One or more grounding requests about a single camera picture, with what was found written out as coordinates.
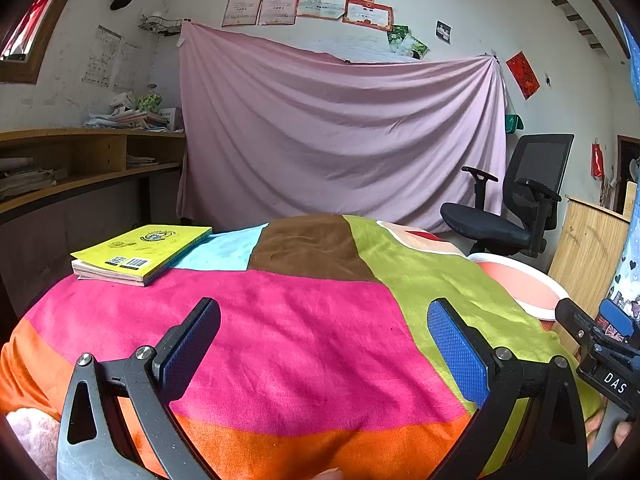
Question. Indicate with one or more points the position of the colourful patchwork blanket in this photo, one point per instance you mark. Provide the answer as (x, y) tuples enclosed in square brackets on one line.
[(300, 340)]

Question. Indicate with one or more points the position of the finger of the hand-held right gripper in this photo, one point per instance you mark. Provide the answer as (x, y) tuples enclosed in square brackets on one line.
[(616, 316), (582, 327)]

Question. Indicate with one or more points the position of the green photo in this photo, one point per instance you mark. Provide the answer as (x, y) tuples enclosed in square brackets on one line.
[(415, 47), (396, 36)]

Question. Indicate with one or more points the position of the stack of papers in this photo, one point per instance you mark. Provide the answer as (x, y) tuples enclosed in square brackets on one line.
[(141, 160), (27, 180)]

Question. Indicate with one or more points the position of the red hanging ornament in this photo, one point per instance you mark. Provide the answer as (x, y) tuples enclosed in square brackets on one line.
[(597, 160)]

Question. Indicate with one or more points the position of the person's left hand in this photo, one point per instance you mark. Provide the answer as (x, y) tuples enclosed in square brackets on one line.
[(329, 475)]

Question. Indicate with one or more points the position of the red paper poster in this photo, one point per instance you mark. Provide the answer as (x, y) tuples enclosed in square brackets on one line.
[(522, 74)]

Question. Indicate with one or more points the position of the white cardboard box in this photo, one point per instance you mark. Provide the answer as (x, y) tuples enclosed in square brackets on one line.
[(171, 119)]

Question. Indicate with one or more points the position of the wooden desk shelf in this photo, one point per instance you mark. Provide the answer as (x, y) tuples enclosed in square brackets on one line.
[(100, 152)]

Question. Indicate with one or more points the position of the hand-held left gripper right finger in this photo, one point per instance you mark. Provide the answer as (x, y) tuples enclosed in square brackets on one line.
[(457, 355)]

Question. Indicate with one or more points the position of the black and white photo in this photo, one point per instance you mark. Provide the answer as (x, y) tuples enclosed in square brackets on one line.
[(444, 31)]

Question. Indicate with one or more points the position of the pile of books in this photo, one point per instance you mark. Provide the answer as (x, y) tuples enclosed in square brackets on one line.
[(130, 121)]

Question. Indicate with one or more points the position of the orange bucket with white rim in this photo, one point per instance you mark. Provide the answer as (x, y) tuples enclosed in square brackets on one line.
[(520, 285)]

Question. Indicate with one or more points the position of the pink hanging sheet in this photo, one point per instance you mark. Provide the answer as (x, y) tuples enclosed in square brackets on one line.
[(340, 150)]

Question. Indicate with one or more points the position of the black office chair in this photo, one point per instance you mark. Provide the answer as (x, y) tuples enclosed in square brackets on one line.
[(535, 170)]

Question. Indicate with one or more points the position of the yellow book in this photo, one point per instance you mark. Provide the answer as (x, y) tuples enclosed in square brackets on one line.
[(145, 247)]

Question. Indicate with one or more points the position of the wall calendar sheet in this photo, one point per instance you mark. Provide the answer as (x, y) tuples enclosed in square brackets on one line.
[(101, 55), (129, 66)]

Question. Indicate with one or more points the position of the person's right hand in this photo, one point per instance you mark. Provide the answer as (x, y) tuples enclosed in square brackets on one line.
[(595, 430)]

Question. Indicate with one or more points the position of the dark wooden frame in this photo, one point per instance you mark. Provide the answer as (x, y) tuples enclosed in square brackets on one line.
[(620, 170)]

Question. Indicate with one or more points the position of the small green plant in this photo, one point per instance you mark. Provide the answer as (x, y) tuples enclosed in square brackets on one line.
[(148, 101)]

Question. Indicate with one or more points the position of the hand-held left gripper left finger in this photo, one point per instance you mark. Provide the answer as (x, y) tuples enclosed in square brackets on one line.
[(187, 347)]

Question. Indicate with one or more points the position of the window with wooden frame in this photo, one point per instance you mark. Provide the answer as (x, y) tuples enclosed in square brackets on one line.
[(30, 67)]

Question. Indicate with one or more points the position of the wooden board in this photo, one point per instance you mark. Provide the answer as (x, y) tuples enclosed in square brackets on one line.
[(585, 250)]

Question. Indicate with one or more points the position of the red window curtain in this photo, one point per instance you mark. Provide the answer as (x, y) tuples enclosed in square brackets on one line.
[(27, 25)]

